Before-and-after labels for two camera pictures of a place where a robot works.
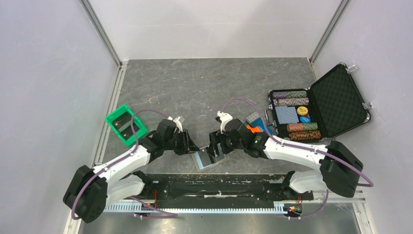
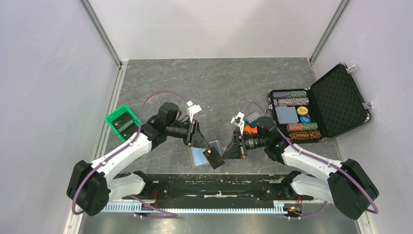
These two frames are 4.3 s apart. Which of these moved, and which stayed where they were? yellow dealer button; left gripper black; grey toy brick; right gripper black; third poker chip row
Moved: left gripper black; right gripper black
Stayed: grey toy brick; yellow dealer button; third poker chip row
